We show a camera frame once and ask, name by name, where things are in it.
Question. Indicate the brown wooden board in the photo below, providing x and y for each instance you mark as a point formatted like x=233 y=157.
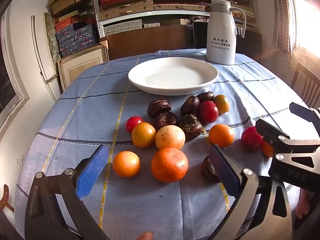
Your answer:
x=145 y=42

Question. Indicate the small red tomato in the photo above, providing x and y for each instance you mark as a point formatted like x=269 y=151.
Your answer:
x=133 y=123

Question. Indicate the large orange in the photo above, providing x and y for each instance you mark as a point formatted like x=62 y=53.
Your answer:
x=169 y=165

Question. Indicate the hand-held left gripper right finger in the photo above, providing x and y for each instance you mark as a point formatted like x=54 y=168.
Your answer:
x=223 y=170

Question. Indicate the pale yellow orange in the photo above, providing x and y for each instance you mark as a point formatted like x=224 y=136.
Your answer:
x=170 y=137

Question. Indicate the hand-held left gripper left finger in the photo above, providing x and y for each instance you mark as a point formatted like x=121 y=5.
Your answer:
x=92 y=171

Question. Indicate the stack of woven flat boxes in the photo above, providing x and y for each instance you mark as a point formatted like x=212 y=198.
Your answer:
x=130 y=7

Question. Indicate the light wooden framed panel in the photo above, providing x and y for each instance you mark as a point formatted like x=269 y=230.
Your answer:
x=80 y=63

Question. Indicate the wooden chair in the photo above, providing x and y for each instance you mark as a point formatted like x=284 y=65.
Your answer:
x=307 y=85

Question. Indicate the small yellow-orange citrus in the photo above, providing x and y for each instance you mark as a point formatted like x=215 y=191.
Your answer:
x=221 y=103

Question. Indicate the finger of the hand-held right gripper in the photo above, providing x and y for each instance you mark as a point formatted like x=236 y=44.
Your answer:
x=270 y=131
x=302 y=112

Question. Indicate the dark brown water chestnut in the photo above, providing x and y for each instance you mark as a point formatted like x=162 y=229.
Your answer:
x=205 y=96
x=158 y=108
x=165 y=121
x=207 y=170
x=190 y=105

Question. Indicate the white thermos jug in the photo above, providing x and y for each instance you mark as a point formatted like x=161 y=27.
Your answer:
x=221 y=35

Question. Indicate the red plum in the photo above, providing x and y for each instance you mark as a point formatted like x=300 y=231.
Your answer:
x=251 y=138
x=207 y=112

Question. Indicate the green marbled board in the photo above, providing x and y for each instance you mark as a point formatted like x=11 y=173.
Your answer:
x=52 y=37

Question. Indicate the white plate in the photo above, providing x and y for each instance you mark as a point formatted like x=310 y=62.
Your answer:
x=172 y=77

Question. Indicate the bristly dark water chestnut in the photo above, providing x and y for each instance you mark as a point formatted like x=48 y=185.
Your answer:
x=191 y=126

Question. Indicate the stack of blue patterned boxes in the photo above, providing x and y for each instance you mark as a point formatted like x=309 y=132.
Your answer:
x=75 y=37

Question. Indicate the small orange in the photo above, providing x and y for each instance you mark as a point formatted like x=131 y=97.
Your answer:
x=221 y=135
x=267 y=150
x=126 y=163

